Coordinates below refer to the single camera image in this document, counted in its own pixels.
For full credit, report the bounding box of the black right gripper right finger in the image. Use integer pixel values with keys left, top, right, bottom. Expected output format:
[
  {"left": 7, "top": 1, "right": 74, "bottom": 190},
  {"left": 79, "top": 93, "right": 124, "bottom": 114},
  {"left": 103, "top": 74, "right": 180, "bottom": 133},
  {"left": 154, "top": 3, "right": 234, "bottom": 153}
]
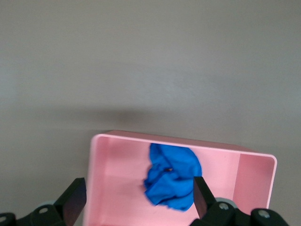
[{"left": 187, "top": 176, "right": 289, "bottom": 226}]

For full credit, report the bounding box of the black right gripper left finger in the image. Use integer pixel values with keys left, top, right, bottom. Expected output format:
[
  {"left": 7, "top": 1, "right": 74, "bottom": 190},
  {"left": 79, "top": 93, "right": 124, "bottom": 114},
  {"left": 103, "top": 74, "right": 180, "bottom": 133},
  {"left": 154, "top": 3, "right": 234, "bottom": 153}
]
[{"left": 0, "top": 177, "right": 87, "bottom": 226}]

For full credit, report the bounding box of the blue cloth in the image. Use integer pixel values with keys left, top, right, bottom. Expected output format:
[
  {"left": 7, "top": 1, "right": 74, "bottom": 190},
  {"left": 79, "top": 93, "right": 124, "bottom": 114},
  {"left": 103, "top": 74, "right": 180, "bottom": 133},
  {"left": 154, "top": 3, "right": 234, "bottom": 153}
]
[{"left": 143, "top": 143, "right": 203, "bottom": 211}]

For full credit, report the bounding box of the pink plastic bin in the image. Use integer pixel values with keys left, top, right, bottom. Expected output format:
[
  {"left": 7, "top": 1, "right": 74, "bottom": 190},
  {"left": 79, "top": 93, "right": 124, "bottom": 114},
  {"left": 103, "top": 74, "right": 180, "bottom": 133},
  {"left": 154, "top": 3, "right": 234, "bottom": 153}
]
[{"left": 82, "top": 130, "right": 277, "bottom": 226}]

